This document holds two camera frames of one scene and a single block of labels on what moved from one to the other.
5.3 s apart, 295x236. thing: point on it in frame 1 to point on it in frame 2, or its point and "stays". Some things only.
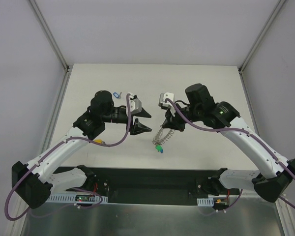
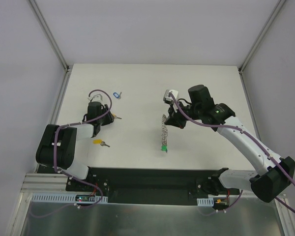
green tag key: [159, 147] to [164, 148]
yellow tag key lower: [98, 141] stays
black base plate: [148, 185] stays
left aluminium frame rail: [55, 112] stays
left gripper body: [132, 119] to [106, 114]
